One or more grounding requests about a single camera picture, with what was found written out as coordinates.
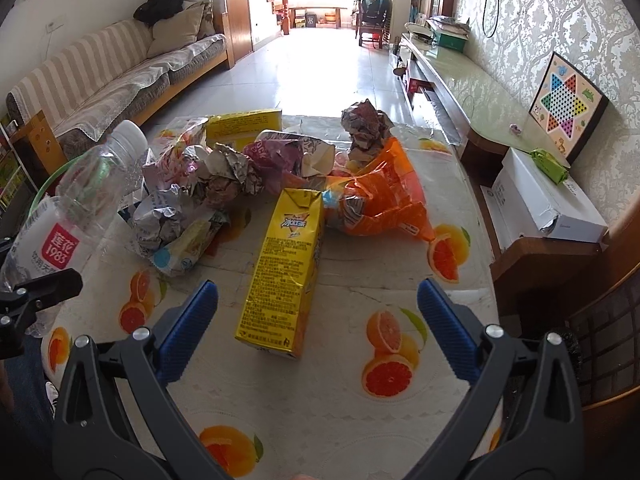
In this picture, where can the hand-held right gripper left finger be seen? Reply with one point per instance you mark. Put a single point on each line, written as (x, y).
(192, 325)

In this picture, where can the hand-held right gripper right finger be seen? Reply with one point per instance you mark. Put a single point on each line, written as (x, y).
(445, 325)

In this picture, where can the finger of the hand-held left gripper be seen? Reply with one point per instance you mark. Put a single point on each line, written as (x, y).
(47, 287)

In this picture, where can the yellow drink carton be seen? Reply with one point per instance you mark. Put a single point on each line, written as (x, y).
(245, 127)
(280, 280)

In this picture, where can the clear plastic water bottle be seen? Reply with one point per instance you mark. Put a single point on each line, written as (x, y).
(85, 195)

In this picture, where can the green rimmed red basin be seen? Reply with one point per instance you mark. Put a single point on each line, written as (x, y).
(50, 180)

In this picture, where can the pink snack bag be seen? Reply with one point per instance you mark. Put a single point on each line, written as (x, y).
(285, 155)

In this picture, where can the yellow and blue wrapper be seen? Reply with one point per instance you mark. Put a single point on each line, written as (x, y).
(185, 252)

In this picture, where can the person's jeans leg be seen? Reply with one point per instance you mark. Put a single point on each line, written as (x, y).
(25, 375)

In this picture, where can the fruit print tablecloth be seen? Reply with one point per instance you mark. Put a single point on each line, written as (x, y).
(350, 285)

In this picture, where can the crumpled silver paper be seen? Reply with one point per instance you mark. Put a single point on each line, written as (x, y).
(160, 215)

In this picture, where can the orange snack bag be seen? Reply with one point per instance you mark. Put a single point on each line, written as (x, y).
(380, 200)

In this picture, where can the crumpled grey paper ball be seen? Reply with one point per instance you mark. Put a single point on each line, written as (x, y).
(230, 175)

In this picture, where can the white cardboard box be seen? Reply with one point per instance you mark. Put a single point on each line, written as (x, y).
(540, 195)

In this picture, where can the wooden lattice chair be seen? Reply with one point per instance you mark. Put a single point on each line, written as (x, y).
(610, 320)

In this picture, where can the crumpled pastel wrapper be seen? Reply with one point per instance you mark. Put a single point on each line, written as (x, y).
(170, 160)

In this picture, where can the green packet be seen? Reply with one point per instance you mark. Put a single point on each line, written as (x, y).
(550, 165)

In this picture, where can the wooden sofa with striped cover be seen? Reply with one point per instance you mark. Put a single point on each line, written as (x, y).
(100, 85)

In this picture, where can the crumpled printed paper ball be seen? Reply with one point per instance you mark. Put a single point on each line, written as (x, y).
(365, 125)

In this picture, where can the long low television cabinet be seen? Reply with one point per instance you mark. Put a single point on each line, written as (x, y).
(465, 95)

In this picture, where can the red box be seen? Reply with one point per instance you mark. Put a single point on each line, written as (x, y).
(419, 85)

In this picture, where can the star checkers board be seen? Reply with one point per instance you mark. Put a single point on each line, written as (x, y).
(567, 105)

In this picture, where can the green flat box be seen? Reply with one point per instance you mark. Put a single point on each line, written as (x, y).
(450, 40)

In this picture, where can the beige pillow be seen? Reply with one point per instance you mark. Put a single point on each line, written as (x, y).
(175, 30)

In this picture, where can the patterned pillow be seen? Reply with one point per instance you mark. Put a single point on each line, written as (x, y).
(207, 17)

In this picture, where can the wooden chair with bags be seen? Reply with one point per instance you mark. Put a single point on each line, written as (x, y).
(374, 15)

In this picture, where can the low wooden bench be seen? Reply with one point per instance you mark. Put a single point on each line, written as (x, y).
(317, 10)

